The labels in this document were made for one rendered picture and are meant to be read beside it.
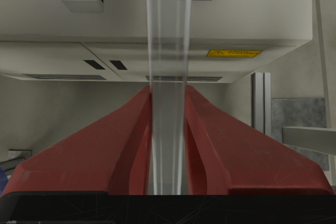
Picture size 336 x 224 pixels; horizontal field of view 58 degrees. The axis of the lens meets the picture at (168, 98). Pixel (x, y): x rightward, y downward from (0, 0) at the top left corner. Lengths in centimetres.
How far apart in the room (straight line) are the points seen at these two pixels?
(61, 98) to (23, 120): 15
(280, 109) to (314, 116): 12
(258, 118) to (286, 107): 37
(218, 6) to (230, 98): 64
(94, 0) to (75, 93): 71
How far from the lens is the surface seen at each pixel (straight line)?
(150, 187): 22
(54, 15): 49
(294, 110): 114
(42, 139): 115
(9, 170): 109
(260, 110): 78
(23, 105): 117
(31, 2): 51
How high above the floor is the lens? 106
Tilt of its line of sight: 86 degrees down
